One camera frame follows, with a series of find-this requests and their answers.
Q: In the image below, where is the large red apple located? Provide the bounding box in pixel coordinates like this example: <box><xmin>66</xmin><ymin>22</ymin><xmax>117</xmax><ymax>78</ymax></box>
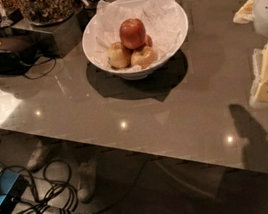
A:
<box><xmin>119</xmin><ymin>18</ymin><xmax>146</xmax><ymax>50</ymax></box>

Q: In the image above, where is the small red apple back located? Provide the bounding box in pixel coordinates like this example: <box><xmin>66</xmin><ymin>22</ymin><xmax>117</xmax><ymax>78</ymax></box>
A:
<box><xmin>145</xmin><ymin>34</ymin><xmax>153</xmax><ymax>47</ymax></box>

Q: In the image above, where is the yellow-red apple front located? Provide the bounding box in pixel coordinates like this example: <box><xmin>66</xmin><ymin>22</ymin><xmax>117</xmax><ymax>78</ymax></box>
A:
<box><xmin>130</xmin><ymin>46</ymin><xmax>158</xmax><ymax>69</ymax></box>

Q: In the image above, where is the yellow-red apple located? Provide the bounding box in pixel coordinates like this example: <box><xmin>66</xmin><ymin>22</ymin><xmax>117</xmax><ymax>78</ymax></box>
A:
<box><xmin>107</xmin><ymin>41</ymin><xmax>132</xmax><ymax>69</ymax></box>
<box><xmin>130</xmin><ymin>46</ymin><xmax>158</xmax><ymax>69</ymax></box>

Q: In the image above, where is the white bowl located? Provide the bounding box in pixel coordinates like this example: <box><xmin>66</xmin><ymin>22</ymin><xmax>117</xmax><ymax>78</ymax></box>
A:
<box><xmin>82</xmin><ymin>0</ymin><xmax>189</xmax><ymax>80</ymax></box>

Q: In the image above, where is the yellow-red apple left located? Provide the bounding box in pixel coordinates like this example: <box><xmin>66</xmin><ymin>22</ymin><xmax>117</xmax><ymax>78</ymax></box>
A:
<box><xmin>107</xmin><ymin>41</ymin><xmax>132</xmax><ymax>69</ymax></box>

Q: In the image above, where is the white paper liner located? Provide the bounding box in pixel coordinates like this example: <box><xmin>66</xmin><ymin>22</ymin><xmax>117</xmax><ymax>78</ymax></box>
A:
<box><xmin>90</xmin><ymin>0</ymin><xmax>181</xmax><ymax>73</ymax></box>

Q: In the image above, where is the dark metal stand box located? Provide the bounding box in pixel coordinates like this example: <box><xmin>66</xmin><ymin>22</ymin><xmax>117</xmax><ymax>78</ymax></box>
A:
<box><xmin>12</xmin><ymin>15</ymin><xmax>83</xmax><ymax>58</ymax></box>

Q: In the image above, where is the glass jar of granola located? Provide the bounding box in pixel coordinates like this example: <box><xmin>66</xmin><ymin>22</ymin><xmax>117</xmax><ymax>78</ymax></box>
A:
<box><xmin>19</xmin><ymin>0</ymin><xmax>73</xmax><ymax>26</ymax></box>

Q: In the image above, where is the white shoe right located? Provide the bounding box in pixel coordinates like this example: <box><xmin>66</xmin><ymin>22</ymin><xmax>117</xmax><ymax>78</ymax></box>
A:
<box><xmin>77</xmin><ymin>159</ymin><xmax>97</xmax><ymax>203</ymax></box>

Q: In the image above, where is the white shoe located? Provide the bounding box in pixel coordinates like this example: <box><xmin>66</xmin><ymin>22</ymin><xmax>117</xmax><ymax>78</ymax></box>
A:
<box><xmin>26</xmin><ymin>141</ymin><xmax>51</xmax><ymax>172</ymax></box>
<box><xmin>77</xmin><ymin>159</ymin><xmax>97</xmax><ymax>203</ymax></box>

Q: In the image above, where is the white shoe left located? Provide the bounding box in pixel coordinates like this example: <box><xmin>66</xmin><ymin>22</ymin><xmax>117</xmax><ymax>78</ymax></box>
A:
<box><xmin>26</xmin><ymin>141</ymin><xmax>51</xmax><ymax>172</ymax></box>

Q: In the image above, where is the metal scoop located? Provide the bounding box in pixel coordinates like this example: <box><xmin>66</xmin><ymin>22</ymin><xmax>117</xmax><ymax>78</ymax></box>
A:
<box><xmin>0</xmin><ymin>0</ymin><xmax>13</xmax><ymax>28</ymax></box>

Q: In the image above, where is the black device with label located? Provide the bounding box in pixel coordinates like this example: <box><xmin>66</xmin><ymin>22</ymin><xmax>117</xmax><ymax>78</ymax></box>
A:
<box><xmin>0</xmin><ymin>35</ymin><xmax>39</xmax><ymax>75</ymax></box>

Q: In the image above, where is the blue box on floor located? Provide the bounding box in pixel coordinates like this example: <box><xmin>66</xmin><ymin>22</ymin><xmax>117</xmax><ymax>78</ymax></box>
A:
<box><xmin>0</xmin><ymin>169</ymin><xmax>28</xmax><ymax>214</ymax></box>

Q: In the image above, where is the black cable on table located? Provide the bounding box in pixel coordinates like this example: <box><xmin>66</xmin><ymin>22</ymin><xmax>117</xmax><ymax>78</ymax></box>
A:
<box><xmin>18</xmin><ymin>54</ymin><xmax>60</xmax><ymax>82</ymax></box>

